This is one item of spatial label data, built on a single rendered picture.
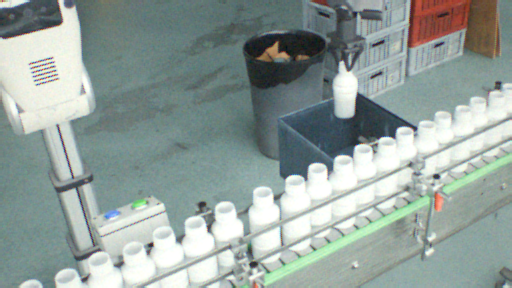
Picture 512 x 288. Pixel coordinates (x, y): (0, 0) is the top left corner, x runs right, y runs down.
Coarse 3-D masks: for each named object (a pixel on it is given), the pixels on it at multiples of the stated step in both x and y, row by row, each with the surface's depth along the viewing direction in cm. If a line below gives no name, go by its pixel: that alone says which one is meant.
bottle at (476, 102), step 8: (472, 104) 131; (480, 104) 130; (472, 112) 132; (480, 112) 131; (472, 120) 132; (480, 120) 131; (480, 128) 132; (480, 136) 133; (472, 144) 135; (480, 144) 135; (472, 152) 136; (472, 160) 137
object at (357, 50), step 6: (336, 42) 151; (342, 48) 150; (348, 48) 150; (354, 48) 150; (360, 48) 151; (342, 54) 151; (348, 54) 150; (354, 54) 154; (348, 60) 152; (354, 60) 154; (348, 66) 154
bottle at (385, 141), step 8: (384, 144) 121; (392, 144) 120; (384, 152) 118; (392, 152) 118; (376, 160) 120; (384, 160) 119; (392, 160) 119; (376, 168) 120; (384, 168) 119; (392, 168) 119; (376, 176) 121; (392, 176) 120; (376, 184) 122; (384, 184) 121; (392, 184) 122; (376, 192) 123; (384, 192) 122; (392, 192) 123; (392, 200) 124; (384, 208) 125
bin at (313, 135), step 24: (360, 96) 182; (288, 120) 174; (312, 120) 180; (336, 120) 186; (360, 120) 187; (384, 120) 175; (408, 120) 166; (288, 144) 171; (312, 144) 158; (336, 144) 191; (360, 144) 192; (288, 168) 177
